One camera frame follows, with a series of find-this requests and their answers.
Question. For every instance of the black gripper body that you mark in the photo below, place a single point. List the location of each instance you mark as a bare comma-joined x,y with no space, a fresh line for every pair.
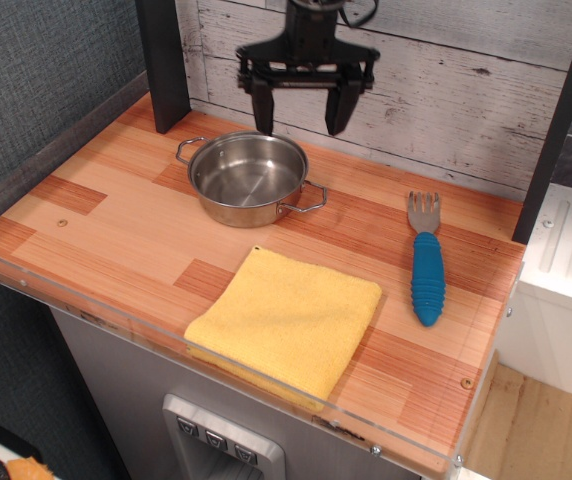
307,54

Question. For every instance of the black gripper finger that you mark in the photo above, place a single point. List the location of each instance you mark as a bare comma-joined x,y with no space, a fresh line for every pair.
341,103
261,92

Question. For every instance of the stainless steel pot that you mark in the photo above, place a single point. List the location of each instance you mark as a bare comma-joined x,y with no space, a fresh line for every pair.
246,179

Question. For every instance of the yellow folded cloth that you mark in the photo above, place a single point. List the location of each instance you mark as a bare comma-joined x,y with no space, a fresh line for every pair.
286,326

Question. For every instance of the clear acrylic table guard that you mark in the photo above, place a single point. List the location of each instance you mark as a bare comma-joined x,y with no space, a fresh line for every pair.
397,411

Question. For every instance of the grey cabinet with dispenser panel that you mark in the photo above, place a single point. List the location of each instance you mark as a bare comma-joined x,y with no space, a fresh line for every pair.
129,384

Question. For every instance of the orange black object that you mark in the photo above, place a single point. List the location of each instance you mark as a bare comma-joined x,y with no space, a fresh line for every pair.
25,469

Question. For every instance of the dark left upright post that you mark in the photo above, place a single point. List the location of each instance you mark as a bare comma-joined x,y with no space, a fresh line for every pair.
164,60

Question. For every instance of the dark upright post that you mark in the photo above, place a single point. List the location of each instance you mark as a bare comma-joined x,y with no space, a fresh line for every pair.
546,164
164,60

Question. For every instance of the blue handled metal fork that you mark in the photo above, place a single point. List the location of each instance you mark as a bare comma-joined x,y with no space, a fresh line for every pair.
428,275

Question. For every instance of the dark right upright post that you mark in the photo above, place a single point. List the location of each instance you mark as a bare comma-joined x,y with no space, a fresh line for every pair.
546,164

